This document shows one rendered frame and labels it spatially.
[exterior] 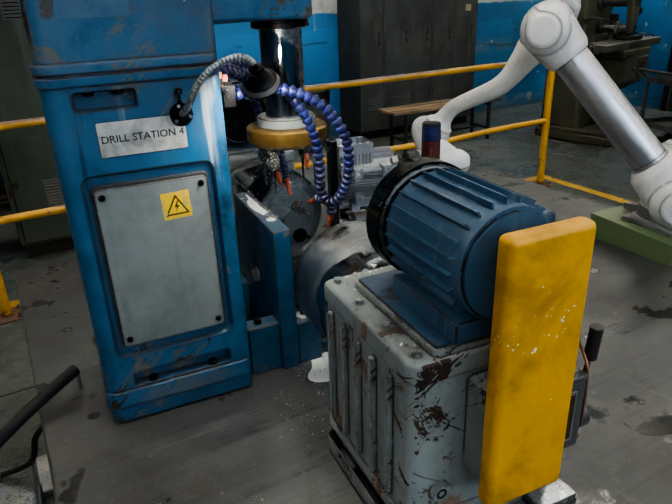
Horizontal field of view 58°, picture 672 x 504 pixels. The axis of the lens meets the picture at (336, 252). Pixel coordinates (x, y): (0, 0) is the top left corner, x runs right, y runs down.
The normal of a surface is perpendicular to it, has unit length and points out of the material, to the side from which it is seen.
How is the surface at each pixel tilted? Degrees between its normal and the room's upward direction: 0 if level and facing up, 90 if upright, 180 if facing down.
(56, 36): 90
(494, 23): 90
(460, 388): 90
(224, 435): 0
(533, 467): 90
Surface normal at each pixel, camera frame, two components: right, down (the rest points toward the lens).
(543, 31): -0.46, 0.31
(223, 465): -0.04, -0.91
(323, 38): 0.50, 0.33
